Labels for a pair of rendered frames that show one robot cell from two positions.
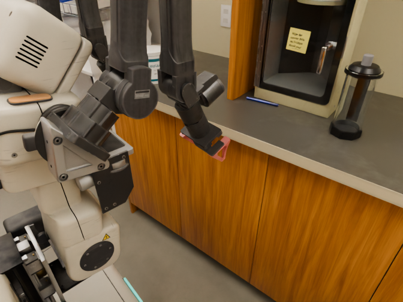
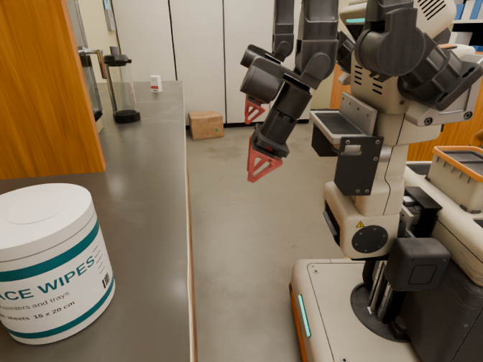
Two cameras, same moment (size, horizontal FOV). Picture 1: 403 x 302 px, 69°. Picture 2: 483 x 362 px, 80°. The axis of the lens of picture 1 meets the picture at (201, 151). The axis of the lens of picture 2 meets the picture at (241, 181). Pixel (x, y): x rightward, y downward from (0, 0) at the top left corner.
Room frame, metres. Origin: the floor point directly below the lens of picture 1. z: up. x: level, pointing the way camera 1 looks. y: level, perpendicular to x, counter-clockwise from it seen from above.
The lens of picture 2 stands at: (1.45, 0.59, 1.27)
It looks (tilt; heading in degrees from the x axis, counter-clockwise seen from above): 28 degrees down; 221
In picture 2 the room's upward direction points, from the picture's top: straight up
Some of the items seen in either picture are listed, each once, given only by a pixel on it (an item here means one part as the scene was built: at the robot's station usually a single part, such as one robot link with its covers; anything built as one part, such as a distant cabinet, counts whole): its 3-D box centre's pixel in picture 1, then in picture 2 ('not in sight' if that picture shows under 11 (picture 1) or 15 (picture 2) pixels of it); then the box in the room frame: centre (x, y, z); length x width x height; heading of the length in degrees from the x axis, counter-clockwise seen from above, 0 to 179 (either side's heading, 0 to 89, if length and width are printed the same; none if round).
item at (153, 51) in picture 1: (152, 64); (47, 258); (1.40, 0.24, 1.02); 0.13 x 0.13 x 0.15
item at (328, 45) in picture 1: (323, 58); (96, 63); (0.99, -0.41, 1.17); 0.05 x 0.03 x 0.10; 141
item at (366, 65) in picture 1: (365, 65); (115, 55); (0.88, -0.50, 1.18); 0.09 x 0.09 x 0.07
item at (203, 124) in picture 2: not in sight; (205, 124); (-1.04, -2.15, 0.14); 0.41 x 0.33 x 0.29; 147
